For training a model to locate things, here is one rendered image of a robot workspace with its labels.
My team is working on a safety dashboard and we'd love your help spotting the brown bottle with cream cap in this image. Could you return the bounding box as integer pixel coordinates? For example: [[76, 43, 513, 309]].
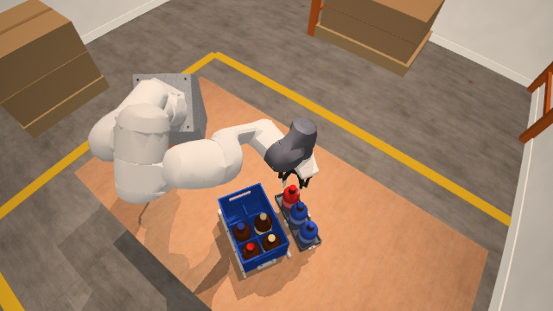
[[262, 233, 281, 252], [254, 213, 272, 236]]

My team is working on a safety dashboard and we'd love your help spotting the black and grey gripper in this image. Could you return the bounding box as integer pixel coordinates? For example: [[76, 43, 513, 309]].
[[278, 169, 313, 194]]

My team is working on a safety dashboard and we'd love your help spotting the brown bottle with red cap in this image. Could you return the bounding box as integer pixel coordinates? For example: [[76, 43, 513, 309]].
[[242, 241, 261, 261]]

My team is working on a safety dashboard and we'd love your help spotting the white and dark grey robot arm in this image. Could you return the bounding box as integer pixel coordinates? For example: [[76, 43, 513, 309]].
[[88, 78, 319, 204]]

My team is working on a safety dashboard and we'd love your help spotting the red labeled bottle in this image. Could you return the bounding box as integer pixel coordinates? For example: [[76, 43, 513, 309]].
[[282, 185, 300, 209]]

